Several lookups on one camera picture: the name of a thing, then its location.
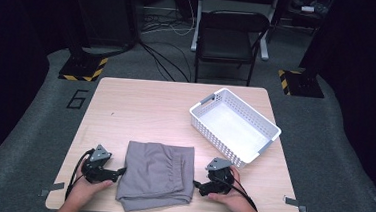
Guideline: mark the person's left hand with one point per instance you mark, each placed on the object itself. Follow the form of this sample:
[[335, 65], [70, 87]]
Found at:
[[85, 189]]

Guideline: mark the person's right hand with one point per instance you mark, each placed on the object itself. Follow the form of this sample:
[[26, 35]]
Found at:
[[234, 199]]

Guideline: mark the small white device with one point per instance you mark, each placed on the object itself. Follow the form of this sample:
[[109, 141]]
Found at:
[[307, 8]]

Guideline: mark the gray tape strip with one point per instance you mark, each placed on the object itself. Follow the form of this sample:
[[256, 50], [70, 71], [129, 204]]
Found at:
[[52, 187], [295, 203]]

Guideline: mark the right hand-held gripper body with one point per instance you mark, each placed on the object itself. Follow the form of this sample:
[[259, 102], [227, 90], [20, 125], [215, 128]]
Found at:
[[220, 181]]

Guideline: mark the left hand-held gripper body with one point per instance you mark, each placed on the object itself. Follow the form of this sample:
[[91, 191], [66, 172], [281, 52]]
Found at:
[[95, 170]]

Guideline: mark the black folding chair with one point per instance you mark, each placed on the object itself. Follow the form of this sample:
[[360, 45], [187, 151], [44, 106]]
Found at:
[[236, 5], [230, 22]]

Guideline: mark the striped-edge black stand base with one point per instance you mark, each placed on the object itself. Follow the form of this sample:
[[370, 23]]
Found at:
[[302, 84], [81, 68]]

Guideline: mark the gray pants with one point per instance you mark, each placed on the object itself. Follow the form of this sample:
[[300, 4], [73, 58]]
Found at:
[[154, 174]]

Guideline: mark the dark cabinet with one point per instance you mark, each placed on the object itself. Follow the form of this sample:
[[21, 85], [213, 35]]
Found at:
[[109, 13]]

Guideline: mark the white perforated plastic basket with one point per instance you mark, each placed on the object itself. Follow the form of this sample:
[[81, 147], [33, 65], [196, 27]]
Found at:
[[234, 126]]

